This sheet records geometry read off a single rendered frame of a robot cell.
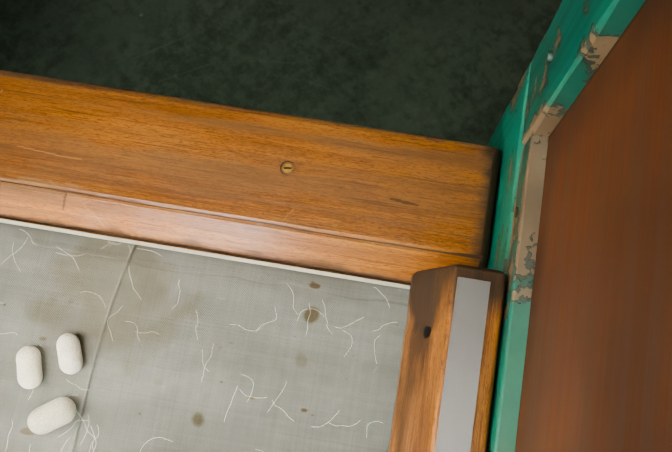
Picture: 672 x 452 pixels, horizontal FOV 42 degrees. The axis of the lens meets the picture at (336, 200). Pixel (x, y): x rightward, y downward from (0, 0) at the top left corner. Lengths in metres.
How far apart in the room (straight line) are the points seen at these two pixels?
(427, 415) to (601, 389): 0.20
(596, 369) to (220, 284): 0.37
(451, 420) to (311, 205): 0.21
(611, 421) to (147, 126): 0.46
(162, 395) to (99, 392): 0.05
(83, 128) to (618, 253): 0.46
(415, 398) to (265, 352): 0.15
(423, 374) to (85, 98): 0.35
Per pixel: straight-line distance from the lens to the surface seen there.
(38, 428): 0.70
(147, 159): 0.70
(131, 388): 0.70
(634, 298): 0.37
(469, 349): 0.57
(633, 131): 0.41
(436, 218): 0.68
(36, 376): 0.70
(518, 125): 0.65
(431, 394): 0.57
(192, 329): 0.69
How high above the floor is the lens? 1.42
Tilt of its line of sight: 75 degrees down
